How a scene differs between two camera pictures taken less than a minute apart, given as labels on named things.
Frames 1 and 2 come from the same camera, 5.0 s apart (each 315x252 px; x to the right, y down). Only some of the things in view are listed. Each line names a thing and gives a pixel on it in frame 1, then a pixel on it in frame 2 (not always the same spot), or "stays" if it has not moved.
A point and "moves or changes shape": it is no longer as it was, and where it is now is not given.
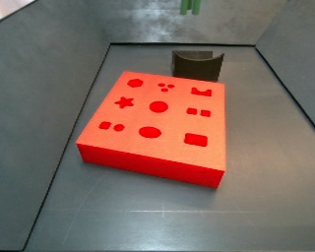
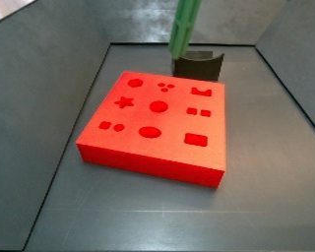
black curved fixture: (197, 64) stays
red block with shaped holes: (159, 125) stays
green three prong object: (191, 5) moves or changes shape
